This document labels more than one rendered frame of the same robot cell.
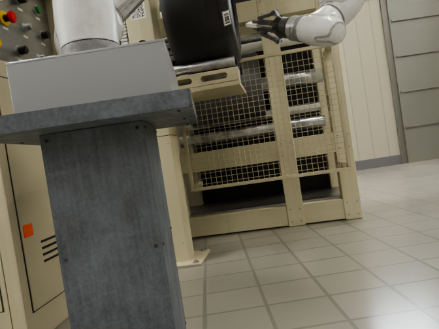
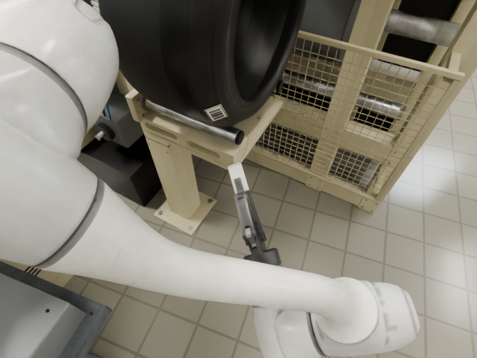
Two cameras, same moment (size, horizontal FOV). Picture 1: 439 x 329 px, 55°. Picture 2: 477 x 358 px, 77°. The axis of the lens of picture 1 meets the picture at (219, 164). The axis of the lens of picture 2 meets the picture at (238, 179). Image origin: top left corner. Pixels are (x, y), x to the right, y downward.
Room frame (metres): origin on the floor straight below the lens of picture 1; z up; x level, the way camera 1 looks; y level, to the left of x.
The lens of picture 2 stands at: (1.32, -0.36, 1.52)
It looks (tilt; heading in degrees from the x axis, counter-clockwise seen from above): 53 degrees down; 21
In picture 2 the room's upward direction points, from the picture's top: straight up
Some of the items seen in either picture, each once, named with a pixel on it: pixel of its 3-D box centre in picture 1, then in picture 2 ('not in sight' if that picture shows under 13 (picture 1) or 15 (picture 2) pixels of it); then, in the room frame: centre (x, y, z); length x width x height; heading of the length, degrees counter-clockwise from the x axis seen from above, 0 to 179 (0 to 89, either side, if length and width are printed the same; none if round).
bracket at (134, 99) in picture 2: not in sight; (171, 77); (2.09, 0.19, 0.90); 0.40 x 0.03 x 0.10; 172
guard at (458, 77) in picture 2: (260, 119); (303, 116); (2.36, -0.26, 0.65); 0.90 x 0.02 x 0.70; 82
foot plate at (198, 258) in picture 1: (179, 258); (185, 207); (2.08, 0.27, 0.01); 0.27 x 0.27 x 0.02; 82
